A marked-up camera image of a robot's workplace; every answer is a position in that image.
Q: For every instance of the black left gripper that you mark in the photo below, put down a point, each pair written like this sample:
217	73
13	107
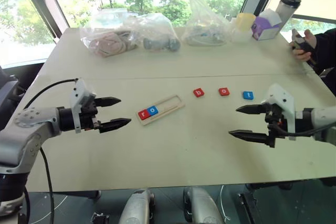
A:
88	119

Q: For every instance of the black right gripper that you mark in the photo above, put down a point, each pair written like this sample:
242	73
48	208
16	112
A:
275	125

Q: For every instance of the blue letter tile t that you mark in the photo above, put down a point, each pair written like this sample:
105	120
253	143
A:
248	95

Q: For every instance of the red letter tile o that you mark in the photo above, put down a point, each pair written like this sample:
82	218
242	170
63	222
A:
224	92

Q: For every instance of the red letter tile b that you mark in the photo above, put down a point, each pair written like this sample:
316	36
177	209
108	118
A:
199	93

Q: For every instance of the dark handheld device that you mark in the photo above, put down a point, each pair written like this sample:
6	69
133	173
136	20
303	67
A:
300	43

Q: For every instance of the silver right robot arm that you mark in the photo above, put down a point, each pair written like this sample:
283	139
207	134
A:
320	119

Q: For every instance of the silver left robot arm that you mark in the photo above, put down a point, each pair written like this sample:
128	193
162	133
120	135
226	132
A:
26	129

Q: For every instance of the person's black sleeved forearm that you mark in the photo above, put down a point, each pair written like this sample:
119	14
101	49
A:
325	51

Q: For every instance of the red letter tile r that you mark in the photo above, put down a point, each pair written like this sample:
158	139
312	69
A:
144	114

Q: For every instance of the blue letter tile o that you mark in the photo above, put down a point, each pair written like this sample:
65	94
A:
153	111

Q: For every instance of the wooden letter tray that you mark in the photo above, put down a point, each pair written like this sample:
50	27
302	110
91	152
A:
172	103

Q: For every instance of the silver rounded robot leg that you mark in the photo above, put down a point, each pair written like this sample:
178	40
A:
137	205
202	205

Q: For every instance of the person's bare hand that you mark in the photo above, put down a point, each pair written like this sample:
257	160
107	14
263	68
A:
312	41

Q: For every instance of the clear bag with pink cloths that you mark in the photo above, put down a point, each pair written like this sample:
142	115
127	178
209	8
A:
107	40

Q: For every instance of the clear bag with grey dumbbells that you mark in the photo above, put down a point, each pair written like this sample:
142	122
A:
160	43

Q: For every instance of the clear plastic cup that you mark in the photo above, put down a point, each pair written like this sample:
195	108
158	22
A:
241	35

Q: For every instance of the purple cardboard box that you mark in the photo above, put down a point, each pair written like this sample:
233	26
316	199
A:
263	31

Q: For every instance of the yellow plastic cup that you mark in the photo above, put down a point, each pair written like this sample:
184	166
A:
245	20

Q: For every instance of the black chair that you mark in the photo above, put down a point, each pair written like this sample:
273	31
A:
9	87

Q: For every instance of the tall clear plastic bag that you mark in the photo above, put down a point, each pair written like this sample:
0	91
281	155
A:
204	24

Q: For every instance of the clear tumbler with black lid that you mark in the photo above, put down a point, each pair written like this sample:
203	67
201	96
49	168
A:
286	9

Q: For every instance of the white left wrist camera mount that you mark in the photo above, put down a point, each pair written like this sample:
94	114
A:
78	93

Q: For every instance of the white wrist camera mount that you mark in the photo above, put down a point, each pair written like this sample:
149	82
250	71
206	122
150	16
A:
282	98
78	93

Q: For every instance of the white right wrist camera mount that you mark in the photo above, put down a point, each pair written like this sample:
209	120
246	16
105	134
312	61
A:
282	98

